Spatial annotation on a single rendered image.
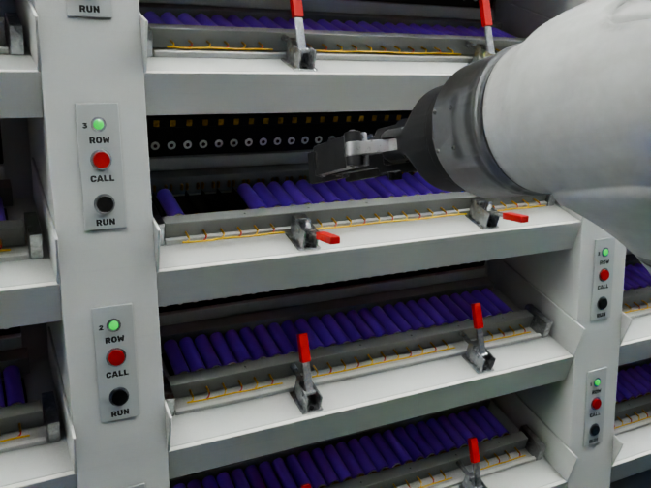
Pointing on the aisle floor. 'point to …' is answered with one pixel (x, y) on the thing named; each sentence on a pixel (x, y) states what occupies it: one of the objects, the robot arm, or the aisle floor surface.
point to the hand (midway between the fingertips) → (345, 164)
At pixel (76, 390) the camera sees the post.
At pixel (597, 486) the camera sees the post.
